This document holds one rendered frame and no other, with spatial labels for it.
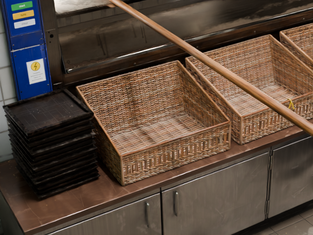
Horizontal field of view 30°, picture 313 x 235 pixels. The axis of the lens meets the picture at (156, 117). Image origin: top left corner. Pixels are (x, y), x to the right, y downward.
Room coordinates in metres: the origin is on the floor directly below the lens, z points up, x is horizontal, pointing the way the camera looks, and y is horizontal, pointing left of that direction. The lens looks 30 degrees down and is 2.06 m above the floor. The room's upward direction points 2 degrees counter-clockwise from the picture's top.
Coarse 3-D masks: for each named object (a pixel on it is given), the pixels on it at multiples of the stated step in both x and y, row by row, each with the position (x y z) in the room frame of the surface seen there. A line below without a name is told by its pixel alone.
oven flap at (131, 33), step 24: (216, 0) 2.85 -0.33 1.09; (240, 0) 2.91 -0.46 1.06; (264, 0) 2.97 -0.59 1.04; (288, 0) 3.04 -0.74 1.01; (312, 0) 3.10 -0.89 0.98; (120, 24) 2.59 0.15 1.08; (144, 24) 2.64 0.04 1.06; (168, 24) 2.69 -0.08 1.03; (192, 24) 2.74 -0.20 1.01; (216, 24) 2.80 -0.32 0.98; (240, 24) 2.86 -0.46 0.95; (72, 48) 2.45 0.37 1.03; (96, 48) 2.50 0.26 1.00; (120, 48) 2.54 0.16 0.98; (144, 48) 2.59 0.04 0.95; (72, 72) 2.39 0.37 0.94
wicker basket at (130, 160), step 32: (160, 64) 2.62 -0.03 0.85; (96, 96) 2.44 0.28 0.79; (128, 96) 2.50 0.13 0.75; (160, 96) 2.57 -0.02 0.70; (192, 96) 2.53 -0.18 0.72; (96, 128) 2.22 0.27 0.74; (128, 128) 2.45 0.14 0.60; (160, 128) 2.45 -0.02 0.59; (192, 128) 2.43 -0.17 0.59; (224, 128) 2.24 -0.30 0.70; (128, 160) 2.02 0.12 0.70; (160, 160) 2.09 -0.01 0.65; (192, 160) 2.16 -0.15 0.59
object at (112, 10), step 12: (132, 0) 2.63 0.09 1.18; (144, 0) 2.62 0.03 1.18; (156, 0) 2.65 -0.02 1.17; (168, 0) 2.68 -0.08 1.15; (72, 12) 2.50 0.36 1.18; (84, 12) 2.49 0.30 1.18; (96, 12) 2.51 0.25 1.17; (108, 12) 2.53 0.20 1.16; (120, 12) 2.56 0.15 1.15; (60, 24) 2.42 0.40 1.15; (72, 24) 2.45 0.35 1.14
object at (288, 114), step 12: (120, 0) 2.54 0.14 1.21; (132, 12) 2.40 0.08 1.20; (156, 24) 2.23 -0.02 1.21; (168, 36) 2.12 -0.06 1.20; (192, 48) 1.98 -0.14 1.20; (204, 60) 1.89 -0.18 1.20; (228, 72) 1.77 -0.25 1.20; (240, 84) 1.69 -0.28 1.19; (252, 96) 1.64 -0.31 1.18; (264, 96) 1.59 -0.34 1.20; (276, 108) 1.53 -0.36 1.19; (288, 120) 1.48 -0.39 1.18; (300, 120) 1.44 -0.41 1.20; (312, 132) 1.39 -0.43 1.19
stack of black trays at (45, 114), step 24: (48, 96) 2.24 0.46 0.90; (72, 96) 2.21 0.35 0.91; (24, 120) 2.04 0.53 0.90; (48, 120) 2.03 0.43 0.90; (72, 120) 2.01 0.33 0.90; (24, 144) 1.99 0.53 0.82; (48, 144) 1.97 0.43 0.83; (72, 144) 2.01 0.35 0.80; (24, 168) 2.03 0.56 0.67; (48, 168) 1.95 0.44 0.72; (72, 168) 2.01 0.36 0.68; (48, 192) 1.95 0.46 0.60
